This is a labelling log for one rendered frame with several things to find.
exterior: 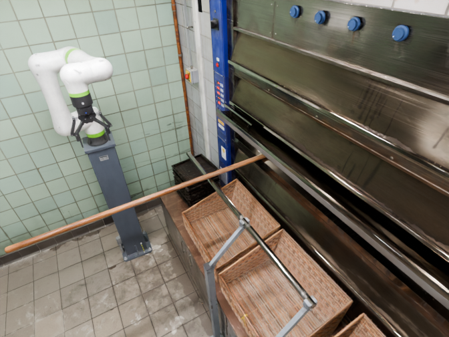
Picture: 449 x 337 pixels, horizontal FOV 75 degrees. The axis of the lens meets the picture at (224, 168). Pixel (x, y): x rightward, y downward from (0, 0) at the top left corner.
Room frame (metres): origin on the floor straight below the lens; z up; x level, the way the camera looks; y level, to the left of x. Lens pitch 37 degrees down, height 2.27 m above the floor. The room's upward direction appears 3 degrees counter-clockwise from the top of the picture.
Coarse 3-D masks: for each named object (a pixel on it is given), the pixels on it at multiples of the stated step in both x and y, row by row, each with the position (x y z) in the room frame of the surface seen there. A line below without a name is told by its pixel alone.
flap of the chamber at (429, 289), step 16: (224, 112) 1.71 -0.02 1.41; (240, 112) 1.74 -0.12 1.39; (256, 128) 1.51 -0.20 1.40; (256, 144) 1.30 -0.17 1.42; (272, 144) 1.32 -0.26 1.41; (272, 160) 1.17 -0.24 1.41; (288, 160) 1.16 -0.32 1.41; (304, 160) 1.18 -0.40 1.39; (320, 176) 1.04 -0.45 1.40; (336, 192) 0.92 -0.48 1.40; (352, 208) 0.82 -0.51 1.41; (368, 208) 0.83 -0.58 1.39; (352, 224) 0.73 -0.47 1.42; (368, 224) 0.73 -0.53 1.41; (384, 224) 0.74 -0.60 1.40; (368, 240) 0.66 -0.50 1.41; (400, 240) 0.65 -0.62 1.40; (416, 240) 0.66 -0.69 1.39; (416, 256) 0.58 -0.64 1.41; (432, 256) 0.59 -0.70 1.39; (432, 272) 0.52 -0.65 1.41; (448, 272) 0.52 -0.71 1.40; (432, 288) 0.46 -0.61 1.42; (448, 288) 0.46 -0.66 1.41; (448, 304) 0.41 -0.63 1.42
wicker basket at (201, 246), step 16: (224, 192) 1.66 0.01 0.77; (240, 192) 1.63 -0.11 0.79; (192, 208) 1.53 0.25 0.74; (208, 208) 1.59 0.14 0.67; (224, 208) 1.66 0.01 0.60; (240, 208) 1.57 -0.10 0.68; (256, 208) 1.44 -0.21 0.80; (192, 224) 1.52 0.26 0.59; (208, 224) 1.50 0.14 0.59; (224, 224) 1.50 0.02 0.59; (256, 224) 1.39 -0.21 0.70; (192, 240) 1.36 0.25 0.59; (208, 240) 1.35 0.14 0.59; (224, 240) 1.35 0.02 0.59; (240, 240) 1.34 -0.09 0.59; (208, 256) 1.11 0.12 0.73; (224, 256) 1.21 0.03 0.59; (240, 256) 1.10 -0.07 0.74
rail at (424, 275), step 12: (216, 108) 1.71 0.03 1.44; (228, 120) 1.57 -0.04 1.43; (264, 144) 1.27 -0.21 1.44; (276, 156) 1.15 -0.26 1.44; (288, 168) 1.07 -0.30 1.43; (324, 192) 0.89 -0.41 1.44; (336, 204) 0.81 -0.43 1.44; (348, 216) 0.75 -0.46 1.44; (360, 228) 0.70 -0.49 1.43; (384, 240) 0.63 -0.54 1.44; (396, 252) 0.58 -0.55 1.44; (408, 264) 0.53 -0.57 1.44; (420, 276) 0.50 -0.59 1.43; (444, 288) 0.45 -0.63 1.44
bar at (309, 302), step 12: (192, 156) 1.57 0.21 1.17; (216, 192) 1.23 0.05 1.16; (228, 204) 1.12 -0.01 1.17; (240, 216) 1.02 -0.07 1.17; (240, 228) 0.98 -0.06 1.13; (252, 228) 0.94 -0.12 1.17; (228, 240) 0.96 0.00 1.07; (204, 264) 0.90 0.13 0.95; (276, 264) 0.74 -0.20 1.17; (288, 276) 0.68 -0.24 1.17; (300, 288) 0.62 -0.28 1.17; (216, 300) 0.89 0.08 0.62; (312, 300) 0.57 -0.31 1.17; (216, 312) 0.88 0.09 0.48; (300, 312) 0.55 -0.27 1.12; (216, 324) 0.88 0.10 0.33; (288, 324) 0.53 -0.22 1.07; (216, 336) 0.87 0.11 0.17; (276, 336) 0.51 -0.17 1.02
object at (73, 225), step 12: (264, 156) 1.50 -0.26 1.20; (228, 168) 1.39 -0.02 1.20; (192, 180) 1.29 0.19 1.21; (204, 180) 1.32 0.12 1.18; (168, 192) 1.21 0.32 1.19; (132, 204) 1.13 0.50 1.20; (96, 216) 1.05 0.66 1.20; (60, 228) 0.98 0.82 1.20; (72, 228) 0.99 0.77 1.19; (36, 240) 0.92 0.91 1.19
